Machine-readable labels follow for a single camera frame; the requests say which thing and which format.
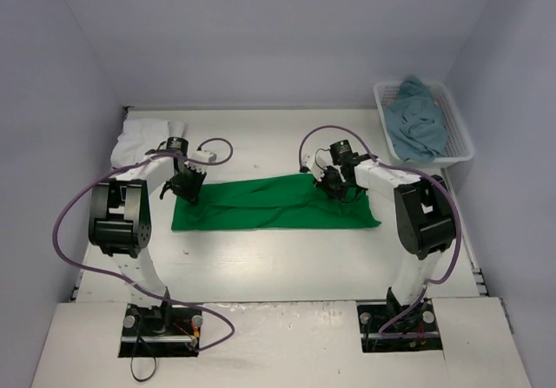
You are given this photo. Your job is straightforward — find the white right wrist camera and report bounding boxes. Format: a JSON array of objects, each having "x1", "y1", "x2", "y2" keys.
[{"x1": 301, "y1": 148, "x2": 330, "y2": 183}]

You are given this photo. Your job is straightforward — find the white t shirt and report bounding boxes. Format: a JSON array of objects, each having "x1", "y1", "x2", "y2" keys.
[{"x1": 110, "y1": 118, "x2": 187, "y2": 169}]

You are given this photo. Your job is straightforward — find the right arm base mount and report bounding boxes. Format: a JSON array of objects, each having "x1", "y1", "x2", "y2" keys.
[{"x1": 357, "y1": 301, "x2": 443, "y2": 353}]

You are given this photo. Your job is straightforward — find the white laundry basket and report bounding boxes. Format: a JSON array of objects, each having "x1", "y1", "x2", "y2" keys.
[{"x1": 373, "y1": 79, "x2": 474, "y2": 169}]

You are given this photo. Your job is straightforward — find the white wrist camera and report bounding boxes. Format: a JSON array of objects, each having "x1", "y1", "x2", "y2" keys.
[
  {"x1": 301, "y1": 148, "x2": 330, "y2": 183},
  {"x1": 185, "y1": 149, "x2": 217, "y2": 174}
]

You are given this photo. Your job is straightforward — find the light blue garment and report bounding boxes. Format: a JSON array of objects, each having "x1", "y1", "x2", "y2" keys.
[{"x1": 384, "y1": 76, "x2": 448, "y2": 163}]

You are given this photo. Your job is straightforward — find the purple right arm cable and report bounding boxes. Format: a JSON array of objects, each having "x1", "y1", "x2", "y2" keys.
[{"x1": 298, "y1": 125, "x2": 460, "y2": 337}]

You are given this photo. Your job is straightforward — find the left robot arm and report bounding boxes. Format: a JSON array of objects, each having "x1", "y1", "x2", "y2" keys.
[{"x1": 89, "y1": 136, "x2": 216, "y2": 336}]

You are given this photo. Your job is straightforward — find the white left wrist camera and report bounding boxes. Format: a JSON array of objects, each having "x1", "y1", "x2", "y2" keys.
[{"x1": 185, "y1": 149, "x2": 217, "y2": 174}]

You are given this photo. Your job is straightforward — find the black loop cable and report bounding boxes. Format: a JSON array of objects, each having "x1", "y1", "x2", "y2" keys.
[{"x1": 129, "y1": 318, "x2": 159, "y2": 383}]

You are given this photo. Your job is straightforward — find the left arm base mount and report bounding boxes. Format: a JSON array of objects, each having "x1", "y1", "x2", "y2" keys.
[{"x1": 118, "y1": 304, "x2": 203, "y2": 358}]

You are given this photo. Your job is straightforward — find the green t shirt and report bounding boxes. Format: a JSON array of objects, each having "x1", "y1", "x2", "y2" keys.
[{"x1": 171, "y1": 174, "x2": 381, "y2": 232}]

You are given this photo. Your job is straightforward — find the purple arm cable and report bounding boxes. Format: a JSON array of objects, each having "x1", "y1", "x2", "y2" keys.
[
  {"x1": 298, "y1": 125, "x2": 460, "y2": 337},
  {"x1": 51, "y1": 137, "x2": 236, "y2": 354}
]

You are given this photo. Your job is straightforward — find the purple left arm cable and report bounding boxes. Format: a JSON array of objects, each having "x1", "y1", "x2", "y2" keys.
[{"x1": 51, "y1": 137, "x2": 236, "y2": 354}]

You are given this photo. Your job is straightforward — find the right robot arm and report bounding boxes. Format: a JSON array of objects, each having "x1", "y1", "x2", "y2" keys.
[{"x1": 301, "y1": 140, "x2": 460, "y2": 329}]

